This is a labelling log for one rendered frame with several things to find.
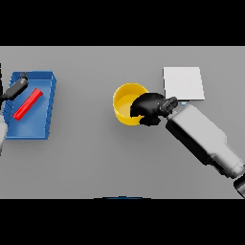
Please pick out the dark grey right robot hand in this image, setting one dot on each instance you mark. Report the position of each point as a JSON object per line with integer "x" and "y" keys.
{"x": 149, "y": 106}

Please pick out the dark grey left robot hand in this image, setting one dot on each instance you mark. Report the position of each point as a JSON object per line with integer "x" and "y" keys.
{"x": 16, "y": 87}

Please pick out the yellow bowl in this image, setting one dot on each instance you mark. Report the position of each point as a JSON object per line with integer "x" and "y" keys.
{"x": 124, "y": 105}

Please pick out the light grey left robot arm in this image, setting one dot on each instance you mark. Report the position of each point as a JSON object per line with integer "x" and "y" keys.
{"x": 2, "y": 129}

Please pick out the red beaker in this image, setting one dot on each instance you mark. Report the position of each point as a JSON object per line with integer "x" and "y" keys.
{"x": 27, "y": 104}

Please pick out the blue tray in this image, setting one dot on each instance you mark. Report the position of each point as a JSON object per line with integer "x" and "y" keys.
{"x": 32, "y": 121}

